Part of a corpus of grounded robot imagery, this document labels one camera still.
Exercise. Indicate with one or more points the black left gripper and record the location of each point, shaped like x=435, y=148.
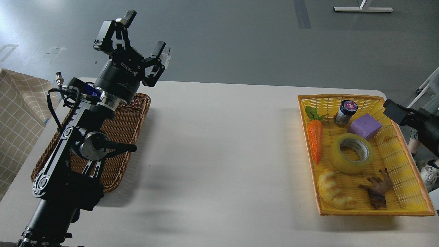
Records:
x=122, y=74

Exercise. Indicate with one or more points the yellow tape roll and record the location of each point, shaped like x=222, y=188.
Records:
x=351, y=154

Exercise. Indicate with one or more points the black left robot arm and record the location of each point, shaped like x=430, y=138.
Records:
x=70, y=181

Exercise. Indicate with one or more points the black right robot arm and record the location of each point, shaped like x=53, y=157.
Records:
x=418, y=123

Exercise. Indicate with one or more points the brown wicker basket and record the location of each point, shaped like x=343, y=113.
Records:
x=125, y=128

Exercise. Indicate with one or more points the beige checkered cloth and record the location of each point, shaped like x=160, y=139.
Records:
x=23, y=116

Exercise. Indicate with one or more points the orange toy carrot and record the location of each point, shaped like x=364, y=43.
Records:
x=315, y=132

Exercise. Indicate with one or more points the white stand base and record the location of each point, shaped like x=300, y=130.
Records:
x=364, y=6

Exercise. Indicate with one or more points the small dark jar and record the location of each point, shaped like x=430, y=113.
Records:
x=346, y=110

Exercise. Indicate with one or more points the purple foam block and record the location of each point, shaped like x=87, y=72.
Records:
x=365, y=126

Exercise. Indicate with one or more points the toy croissant bread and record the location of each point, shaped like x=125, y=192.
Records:
x=331, y=193

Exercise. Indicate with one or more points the yellow plastic basket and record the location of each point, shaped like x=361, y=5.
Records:
x=408, y=195

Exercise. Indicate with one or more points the brown toy animal figure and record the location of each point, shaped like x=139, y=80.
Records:
x=378, y=190

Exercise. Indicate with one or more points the seated person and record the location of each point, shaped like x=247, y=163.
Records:
x=428, y=169

